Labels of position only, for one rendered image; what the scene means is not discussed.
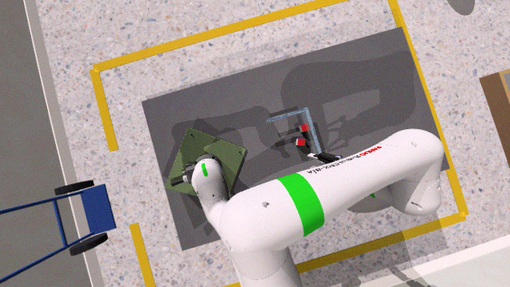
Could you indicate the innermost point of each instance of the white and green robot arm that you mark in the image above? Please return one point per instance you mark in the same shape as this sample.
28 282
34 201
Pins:
257 225

